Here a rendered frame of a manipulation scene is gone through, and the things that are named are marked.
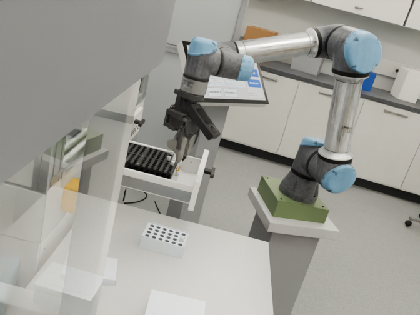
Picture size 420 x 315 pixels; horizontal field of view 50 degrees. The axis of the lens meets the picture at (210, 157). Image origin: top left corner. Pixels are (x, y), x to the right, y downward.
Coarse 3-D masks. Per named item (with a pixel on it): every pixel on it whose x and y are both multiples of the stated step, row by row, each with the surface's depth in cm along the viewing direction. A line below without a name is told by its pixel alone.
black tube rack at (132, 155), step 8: (136, 144) 158; (128, 152) 149; (136, 152) 151; (144, 152) 152; (152, 152) 154; (160, 152) 156; (168, 152) 158; (128, 160) 144; (136, 160) 145; (144, 160) 147; (152, 160) 148; (160, 160) 150; (136, 168) 143; (144, 168) 142; (152, 168) 143; (160, 168) 143; (160, 176) 145; (168, 176) 146
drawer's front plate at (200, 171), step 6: (204, 150) 161; (204, 156) 155; (204, 162) 150; (198, 174) 139; (198, 180) 135; (198, 186) 136; (192, 192) 137; (192, 198) 137; (192, 204) 138; (192, 210) 139
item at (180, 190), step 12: (144, 144) 161; (180, 168) 162; (192, 168) 162; (132, 180) 139; (144, 180) 139; (156, 180) 138; (168, 180) 138; (180, 180) 154; (192, 180) 157; (156, 192) 140; (168, 192) 139; (180, 192) 139
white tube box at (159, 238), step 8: (152, 224) 131; (144, 232) 126; (152, 232) 127; (160, 232) 128; (168, 232) 129; (176, 232) 131; (184, 232) 131; (144, 240) 124; (152, 240) 124; (160, 240) 126; (168, 240) 125; (176, 240) 127; (184, 240) 127; (144, 248) 125; (152, 248) 125; (160, 248) 124; (168, 248) 124; (176, 248) 124; (184, 248) 127; (176, 256) 125
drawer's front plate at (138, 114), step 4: (140, 108) 189; (136, 112) 182; (140, 112) 187; (136, 116) 181; (140, 116) 189; (132, 124) 177; (136, 124) 186; (132, 128) 180; (136, 128) 188; (136, 132) 191; (132, 136) 184
